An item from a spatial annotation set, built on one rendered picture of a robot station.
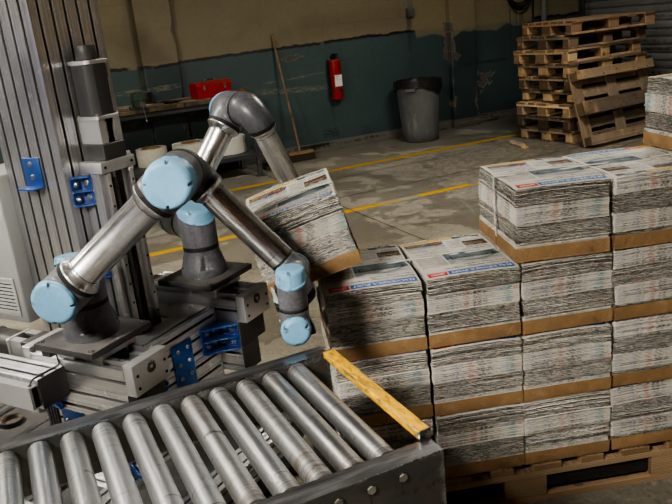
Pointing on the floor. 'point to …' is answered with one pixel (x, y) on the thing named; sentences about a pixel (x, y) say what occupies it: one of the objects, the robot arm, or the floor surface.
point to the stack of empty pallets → (560, 33)
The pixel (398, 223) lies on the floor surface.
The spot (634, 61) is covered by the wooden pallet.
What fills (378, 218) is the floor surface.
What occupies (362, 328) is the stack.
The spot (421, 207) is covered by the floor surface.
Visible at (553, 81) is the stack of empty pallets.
